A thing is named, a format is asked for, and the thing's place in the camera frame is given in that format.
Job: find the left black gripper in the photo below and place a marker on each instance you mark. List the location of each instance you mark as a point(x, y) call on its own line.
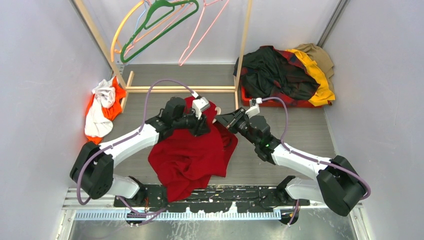
point(200, 127)

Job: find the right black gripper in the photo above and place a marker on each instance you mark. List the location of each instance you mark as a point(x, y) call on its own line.
point(230, 120)

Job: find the red skirt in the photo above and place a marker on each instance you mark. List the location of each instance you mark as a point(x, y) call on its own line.
point(184, 162)

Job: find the beige plastic hanger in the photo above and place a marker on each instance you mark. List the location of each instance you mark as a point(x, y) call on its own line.
point(218, 111)

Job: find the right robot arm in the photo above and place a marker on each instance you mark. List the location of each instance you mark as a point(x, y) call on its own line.
point(332, 181)

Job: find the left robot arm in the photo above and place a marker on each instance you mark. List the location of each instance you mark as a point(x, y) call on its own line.
point(93, 170)

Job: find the light blue hanger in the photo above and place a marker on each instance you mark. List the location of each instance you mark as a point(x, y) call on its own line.
point(147, 4)

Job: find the green hanger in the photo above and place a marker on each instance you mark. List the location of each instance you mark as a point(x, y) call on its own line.
point(155, 30)

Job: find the orange hanger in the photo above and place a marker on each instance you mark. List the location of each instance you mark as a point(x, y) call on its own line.
point(117, 33)

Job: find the red plastic bin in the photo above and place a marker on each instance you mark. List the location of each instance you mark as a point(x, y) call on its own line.
point(278, 103)

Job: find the dark plaid garment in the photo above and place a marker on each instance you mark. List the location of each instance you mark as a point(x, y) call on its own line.
point(269, 72)

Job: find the wooden clothes rack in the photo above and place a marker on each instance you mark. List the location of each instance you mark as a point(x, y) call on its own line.
point(179, 88)

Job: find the yellow garment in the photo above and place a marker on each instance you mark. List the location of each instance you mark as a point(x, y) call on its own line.
point(323, 95)

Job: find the orange and white garment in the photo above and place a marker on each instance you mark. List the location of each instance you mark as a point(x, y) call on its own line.
point(103, 107)

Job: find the tan garment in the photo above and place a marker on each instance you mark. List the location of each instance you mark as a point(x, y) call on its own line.
point(322, 59)

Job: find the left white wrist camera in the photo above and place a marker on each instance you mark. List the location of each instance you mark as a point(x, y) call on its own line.
point(199, 104)

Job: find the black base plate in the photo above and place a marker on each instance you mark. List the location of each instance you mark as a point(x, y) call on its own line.
point(216, 199)

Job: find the pink wire hanger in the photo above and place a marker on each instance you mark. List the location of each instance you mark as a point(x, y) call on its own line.
point(197, 36)

